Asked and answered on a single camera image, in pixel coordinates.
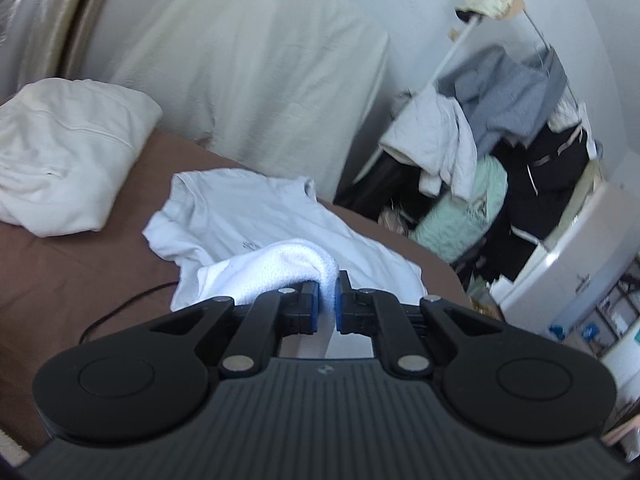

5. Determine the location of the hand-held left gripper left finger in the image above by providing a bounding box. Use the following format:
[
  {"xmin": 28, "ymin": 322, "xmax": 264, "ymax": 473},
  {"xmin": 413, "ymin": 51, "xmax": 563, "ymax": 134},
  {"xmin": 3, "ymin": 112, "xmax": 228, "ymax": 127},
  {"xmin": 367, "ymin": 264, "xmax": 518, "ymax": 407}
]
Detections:
[{"xmin": 149, "ymin": 280, "xmax": 321, "ymax": 379}]

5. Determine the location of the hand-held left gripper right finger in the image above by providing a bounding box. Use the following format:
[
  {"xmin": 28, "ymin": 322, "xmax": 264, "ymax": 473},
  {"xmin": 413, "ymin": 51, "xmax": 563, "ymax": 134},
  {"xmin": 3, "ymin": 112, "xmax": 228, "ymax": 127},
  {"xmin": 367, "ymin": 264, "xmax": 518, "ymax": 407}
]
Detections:
[{"xmin": 335, "ymin": 270, "xmax": 507, "ymax": 379}]

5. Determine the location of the white fleece garment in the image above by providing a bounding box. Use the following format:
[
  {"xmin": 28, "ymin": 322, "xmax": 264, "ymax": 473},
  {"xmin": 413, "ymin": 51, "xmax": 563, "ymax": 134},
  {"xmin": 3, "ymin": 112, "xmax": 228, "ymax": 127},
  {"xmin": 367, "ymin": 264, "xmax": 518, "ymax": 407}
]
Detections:
[{"xmin": 196, "ymin": 237, "xmax": 342, "ymax": 307}]

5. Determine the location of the white t-shirt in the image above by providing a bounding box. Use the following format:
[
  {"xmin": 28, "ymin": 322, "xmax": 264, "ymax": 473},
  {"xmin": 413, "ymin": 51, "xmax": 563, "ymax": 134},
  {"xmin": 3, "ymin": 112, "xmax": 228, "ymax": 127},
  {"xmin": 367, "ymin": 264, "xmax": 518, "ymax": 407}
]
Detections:
[{"xmin": 141, "ymin": 166, "xmax": 429, "ymax": 361}]

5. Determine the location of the cream hoodie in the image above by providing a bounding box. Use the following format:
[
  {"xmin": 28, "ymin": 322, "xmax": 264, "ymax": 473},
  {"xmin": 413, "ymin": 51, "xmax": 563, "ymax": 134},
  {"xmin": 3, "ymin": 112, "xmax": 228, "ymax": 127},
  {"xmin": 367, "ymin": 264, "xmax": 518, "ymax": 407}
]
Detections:
[{"xmin": 0, "ymin": 77, "xmax": 164, "ymax": 239}]

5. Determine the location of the mint green quilted item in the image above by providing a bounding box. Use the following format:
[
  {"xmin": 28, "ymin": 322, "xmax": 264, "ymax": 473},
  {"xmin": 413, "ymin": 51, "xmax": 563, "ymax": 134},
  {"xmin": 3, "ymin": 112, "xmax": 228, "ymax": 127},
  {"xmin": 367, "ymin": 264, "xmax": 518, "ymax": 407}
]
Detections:
[{"xmin": 411, "ymin": 154, "xmax": 510, "ymax": 265}]

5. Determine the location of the white cabinet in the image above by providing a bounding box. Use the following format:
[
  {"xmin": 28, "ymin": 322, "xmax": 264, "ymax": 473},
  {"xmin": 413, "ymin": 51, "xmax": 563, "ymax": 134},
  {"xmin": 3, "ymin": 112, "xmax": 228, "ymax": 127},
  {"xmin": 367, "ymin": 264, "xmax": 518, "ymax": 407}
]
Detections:
[{"xmin": 499, "ymin": 179, "xmax": 640, "ymax": 347}]

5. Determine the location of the cream draped sheet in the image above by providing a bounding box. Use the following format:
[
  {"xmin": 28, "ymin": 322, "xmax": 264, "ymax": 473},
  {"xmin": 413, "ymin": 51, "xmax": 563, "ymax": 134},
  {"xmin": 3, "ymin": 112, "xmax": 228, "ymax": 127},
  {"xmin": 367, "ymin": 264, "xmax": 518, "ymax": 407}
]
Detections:
[{"xmin": 106, "ymin": 0, "xmax": 392, "ymax": 202}]

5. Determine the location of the grey sweater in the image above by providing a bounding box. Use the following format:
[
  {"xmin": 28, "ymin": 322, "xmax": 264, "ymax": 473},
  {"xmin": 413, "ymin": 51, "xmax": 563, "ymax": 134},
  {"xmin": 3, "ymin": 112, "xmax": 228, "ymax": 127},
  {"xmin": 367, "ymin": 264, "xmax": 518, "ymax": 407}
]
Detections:
[{"xmin": 436, "ymin": 44, "xmax": 569, "ymax": 145}]

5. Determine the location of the white rack pole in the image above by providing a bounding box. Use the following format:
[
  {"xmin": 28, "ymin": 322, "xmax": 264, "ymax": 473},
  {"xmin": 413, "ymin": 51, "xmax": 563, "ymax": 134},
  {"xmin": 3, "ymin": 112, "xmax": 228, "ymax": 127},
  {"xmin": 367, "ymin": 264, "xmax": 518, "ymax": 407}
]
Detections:
[{"xmin": 429, "ymin": 14, "xmax": 485, "ymax": 87}]

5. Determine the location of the beige curtain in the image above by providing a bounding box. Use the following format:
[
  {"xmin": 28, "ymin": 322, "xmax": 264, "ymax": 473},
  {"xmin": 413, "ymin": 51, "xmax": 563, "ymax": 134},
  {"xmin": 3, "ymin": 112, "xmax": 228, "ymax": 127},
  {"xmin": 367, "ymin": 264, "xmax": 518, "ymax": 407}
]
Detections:
[{"xmin": 17, "ymin": 0, "xmax": 133, "ymax": 88}]

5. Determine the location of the black cable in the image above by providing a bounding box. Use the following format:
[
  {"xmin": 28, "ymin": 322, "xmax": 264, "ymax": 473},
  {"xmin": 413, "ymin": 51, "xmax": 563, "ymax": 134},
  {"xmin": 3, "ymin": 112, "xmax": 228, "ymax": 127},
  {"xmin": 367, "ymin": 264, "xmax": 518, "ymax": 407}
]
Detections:
[{"xmin": 79, "ymin": 282, "xmax": 180, "ymax": 347}]

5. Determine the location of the black strapped garment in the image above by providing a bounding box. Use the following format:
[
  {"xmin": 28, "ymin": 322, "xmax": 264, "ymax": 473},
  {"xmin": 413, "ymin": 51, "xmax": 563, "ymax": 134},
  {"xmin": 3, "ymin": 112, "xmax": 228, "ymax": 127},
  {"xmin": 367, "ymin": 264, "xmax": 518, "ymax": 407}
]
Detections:
[{"xmin": 491, "ymin": 121, "xmax": 592, "ymax": 282}]

